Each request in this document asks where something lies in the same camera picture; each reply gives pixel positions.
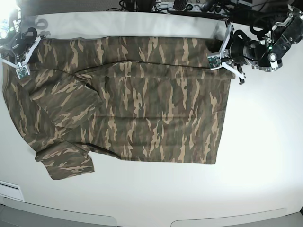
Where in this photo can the camouflage T-shirt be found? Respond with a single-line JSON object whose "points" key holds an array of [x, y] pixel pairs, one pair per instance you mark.
{"points": [[152, 99]]}

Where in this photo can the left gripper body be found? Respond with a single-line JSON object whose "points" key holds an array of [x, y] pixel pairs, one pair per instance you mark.
{"points": [[242, 49]]}

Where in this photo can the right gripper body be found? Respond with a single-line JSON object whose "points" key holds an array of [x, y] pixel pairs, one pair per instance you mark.
{"points": [[20, 42]]}

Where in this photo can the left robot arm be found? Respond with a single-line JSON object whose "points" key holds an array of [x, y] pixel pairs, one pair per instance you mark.
{"points": [[276, 30]]}

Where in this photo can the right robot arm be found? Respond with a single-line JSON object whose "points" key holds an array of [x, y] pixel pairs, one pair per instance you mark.
{"points": [[10, 21]]}

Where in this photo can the white label plate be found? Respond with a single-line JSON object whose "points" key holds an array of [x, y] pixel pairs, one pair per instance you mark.
{"points": [[11, 191]]}

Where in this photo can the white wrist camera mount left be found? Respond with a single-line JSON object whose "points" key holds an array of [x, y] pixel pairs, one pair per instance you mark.
{"points": [[223, 58]]}

